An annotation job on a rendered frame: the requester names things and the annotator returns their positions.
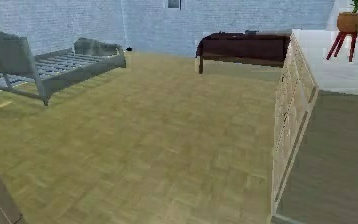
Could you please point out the small black object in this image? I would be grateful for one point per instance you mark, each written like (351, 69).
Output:
(129, 49)

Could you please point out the dark brown wooden table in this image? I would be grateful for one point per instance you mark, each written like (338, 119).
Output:
(243, 46)

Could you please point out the dark object on table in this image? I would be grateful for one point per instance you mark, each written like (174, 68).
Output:
(251, 32)

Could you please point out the beige chest of drawers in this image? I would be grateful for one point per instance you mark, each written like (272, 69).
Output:
(320, 133)

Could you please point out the red plant stand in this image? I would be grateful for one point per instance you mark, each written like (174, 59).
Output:
(340, 43)

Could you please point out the green plant in brown pot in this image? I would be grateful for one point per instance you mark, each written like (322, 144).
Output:
(352, 18)

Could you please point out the small framed wall picture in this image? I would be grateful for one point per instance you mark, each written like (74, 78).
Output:
(174, 3)

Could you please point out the grey slatted bed frame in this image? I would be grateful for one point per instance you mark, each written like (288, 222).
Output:
(57, 68)

